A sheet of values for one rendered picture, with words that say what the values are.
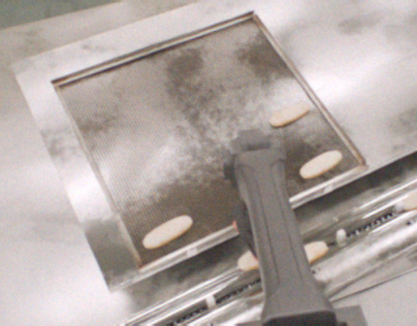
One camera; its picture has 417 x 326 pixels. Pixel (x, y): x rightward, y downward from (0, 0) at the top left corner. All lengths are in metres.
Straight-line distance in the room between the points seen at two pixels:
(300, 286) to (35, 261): 0.78
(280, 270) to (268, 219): 0.09
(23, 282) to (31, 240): 0.10
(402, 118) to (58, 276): 0.79
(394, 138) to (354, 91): 0.15
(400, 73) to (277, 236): 0.84
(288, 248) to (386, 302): 0.54
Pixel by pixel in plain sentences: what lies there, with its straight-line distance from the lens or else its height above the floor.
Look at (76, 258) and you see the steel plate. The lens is 1.15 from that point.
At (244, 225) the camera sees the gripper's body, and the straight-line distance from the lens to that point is 0.86.
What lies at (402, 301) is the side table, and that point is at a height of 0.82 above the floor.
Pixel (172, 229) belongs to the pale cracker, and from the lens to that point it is 1.03.
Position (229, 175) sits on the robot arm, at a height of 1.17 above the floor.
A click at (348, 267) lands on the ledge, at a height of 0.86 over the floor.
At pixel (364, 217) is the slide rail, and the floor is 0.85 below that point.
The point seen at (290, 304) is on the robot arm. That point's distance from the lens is 0.47.
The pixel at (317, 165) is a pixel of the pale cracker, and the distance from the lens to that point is 1.11.
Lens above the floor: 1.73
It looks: 52 degrees down
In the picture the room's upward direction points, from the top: 3 degrees counter-clockwise
